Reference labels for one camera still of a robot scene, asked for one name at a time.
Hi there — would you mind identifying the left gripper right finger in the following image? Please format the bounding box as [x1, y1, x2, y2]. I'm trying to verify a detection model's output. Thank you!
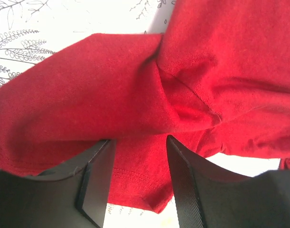
[166, 135, 290, 228]

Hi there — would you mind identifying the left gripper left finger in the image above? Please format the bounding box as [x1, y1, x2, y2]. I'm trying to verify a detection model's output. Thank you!
[0, 140, 116, 228]

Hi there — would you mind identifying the red t shirt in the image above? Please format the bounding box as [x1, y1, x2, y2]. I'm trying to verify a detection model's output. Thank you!
[0, 0, 290, 213]

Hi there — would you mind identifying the floral patterned table mat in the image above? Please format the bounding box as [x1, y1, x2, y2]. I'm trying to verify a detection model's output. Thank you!
[0, 0, 281, 228]

